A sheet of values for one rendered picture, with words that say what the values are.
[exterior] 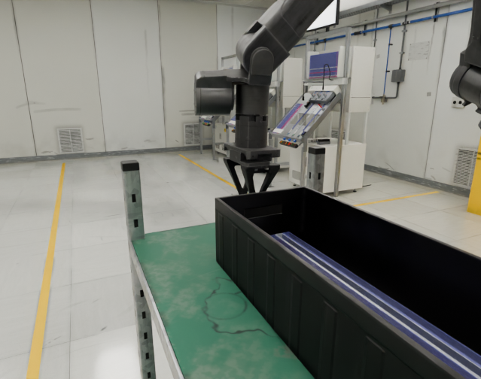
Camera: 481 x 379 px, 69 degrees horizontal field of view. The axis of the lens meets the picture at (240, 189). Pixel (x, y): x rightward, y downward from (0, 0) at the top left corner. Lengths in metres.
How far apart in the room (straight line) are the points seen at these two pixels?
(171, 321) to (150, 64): 7.13
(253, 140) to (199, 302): 0.27
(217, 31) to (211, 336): 7.67
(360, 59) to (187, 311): 4.08
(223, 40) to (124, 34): 1.99
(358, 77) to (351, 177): 1.18
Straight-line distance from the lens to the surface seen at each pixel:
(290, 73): 5.54
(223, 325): 0.45
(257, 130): 0.59
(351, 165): 4.46
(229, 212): 0.50
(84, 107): 7.33
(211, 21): 7.93
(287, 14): 0.57
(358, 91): 4.38
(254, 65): 0.55
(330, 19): 4.35
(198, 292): 0.51
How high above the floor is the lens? 1.22
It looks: 16 degrees down
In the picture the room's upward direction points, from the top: straight up
